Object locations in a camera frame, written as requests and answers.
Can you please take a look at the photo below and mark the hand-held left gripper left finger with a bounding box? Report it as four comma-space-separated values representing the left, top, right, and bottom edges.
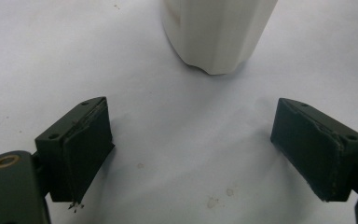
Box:
34, 96, 117, 205

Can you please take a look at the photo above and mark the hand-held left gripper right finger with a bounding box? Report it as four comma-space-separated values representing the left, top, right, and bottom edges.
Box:
269, 97, 358, 203

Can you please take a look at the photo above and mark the white bottle with blue pump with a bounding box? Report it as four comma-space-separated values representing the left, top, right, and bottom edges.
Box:
160, 0, 280, 76

